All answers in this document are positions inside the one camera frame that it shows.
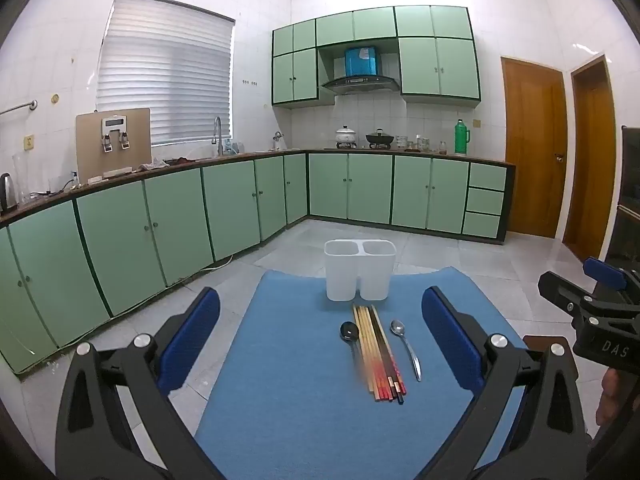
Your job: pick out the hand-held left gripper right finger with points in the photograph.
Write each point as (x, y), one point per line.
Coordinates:
(450, 340)

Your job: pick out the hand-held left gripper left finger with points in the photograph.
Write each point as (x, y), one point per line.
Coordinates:
(192, 340)

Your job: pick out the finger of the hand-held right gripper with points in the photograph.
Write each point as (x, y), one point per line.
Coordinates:
(607, 272)
(560, 287)

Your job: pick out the metal spoon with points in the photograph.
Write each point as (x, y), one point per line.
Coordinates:
(398, 328)

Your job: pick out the red patterned chopstick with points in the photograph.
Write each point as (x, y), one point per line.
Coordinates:
(376, 354)
(388, 354)
(380, 354)
(372, 354)

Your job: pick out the plain bamboo chopstick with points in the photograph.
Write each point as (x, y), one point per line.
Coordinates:
(364, 354)
(368, 354)

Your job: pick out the black spoon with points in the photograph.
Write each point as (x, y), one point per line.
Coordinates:
(349, 331)

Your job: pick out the white two-compartment utensil holder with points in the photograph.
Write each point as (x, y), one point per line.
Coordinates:
(345, 275)

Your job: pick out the person's right hand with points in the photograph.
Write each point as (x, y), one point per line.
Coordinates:
(611, 395)

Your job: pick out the black cabinet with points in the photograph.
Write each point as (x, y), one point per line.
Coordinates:
(630, 185)

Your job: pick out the wooden door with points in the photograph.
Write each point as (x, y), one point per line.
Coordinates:
(592, 160)
(532, 150)

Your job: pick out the blue mat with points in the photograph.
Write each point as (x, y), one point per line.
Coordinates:
(300, 385)

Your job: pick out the green base cabinets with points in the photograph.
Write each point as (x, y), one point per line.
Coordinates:
(235, 200)

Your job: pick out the dark brown countertop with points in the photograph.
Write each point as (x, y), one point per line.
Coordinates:
(480, 159)

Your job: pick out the green thermos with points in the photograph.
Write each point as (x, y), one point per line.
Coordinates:
(461, 140)

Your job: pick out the crumpled cloth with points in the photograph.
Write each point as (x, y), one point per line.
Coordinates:
(155, 164)

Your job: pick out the metal sink faucet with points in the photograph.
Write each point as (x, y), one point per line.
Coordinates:
(218, 135)

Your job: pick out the black wok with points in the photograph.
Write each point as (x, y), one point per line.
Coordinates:
(379, 138)

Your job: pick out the wooden board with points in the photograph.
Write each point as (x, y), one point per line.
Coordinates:
(87, 145)

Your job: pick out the white lidded pot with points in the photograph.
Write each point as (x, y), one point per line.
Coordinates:
(346, 136)

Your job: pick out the white water dispenser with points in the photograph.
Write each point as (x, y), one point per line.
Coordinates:
(115, 124)

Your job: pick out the clear glass pitcher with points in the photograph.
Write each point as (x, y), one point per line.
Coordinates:
(21, 180)

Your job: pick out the metal electric kettle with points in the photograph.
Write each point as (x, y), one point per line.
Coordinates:
(5, 192)

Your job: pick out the white window blind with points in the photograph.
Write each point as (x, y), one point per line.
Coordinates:
(165, 75)

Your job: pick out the range hood with blue film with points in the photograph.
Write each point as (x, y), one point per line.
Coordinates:
(360, 82)

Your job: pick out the green wall cabinets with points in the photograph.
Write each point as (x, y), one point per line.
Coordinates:
(295, 75)

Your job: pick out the metal wall rail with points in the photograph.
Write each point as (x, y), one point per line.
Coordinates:
(20, 107)

